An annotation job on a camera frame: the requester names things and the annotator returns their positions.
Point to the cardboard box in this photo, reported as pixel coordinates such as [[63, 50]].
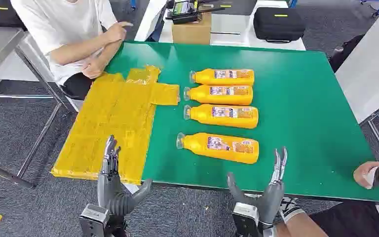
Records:
[[191, 32]]

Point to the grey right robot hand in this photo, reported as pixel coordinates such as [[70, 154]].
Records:
[[271, 202]]

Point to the white table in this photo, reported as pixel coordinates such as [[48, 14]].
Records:
[[369, 72], [232, 36]]

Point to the seated person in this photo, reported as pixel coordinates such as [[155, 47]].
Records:
[[65, 29]]

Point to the black bag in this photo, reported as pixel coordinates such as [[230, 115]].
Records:
[[344, 54]]

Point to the black remote controller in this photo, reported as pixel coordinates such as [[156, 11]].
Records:
[[184, 11]]

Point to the black carry case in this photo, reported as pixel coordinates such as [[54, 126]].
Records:
[[278, 24], [0, 14]]

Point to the orange drink bottle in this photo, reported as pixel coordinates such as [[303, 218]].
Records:
[[223, 116], [220, 95], [222, 77], [220, 148]]

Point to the person's right hand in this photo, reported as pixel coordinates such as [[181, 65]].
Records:
[[116, 32]]

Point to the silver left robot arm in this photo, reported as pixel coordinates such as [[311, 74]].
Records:
[[93, 219]]

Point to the steel table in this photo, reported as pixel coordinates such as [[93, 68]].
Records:
[[0, 49]]

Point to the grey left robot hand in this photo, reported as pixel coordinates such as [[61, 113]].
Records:
[[111, 193]]

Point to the person's hand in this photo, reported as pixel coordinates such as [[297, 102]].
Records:
[[93, 68], [361, 173], [116, 32]]

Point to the green table mat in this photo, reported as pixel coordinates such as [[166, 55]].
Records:
[[307, 130]]

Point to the person's left hand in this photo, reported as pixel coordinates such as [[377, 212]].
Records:
[[93, 68]]

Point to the yellow plastic sheet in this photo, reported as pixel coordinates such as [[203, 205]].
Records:
[[111, 130]]

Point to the person holding small device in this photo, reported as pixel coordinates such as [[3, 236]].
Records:
[[346, 222]]

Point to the small white black device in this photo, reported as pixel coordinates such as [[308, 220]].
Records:
[[372, 178]]

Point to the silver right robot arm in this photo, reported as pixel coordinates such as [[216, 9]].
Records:
[[245, 219]]

